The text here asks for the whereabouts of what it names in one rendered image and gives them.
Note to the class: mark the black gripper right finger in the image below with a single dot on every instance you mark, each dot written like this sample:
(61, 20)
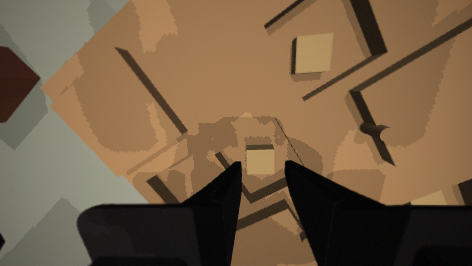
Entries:
(346, 228)

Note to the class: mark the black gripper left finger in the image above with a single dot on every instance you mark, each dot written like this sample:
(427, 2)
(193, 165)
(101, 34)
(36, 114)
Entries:
(200, 230)

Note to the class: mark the orange block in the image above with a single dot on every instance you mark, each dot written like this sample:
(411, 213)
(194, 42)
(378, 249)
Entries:
(16, 81)

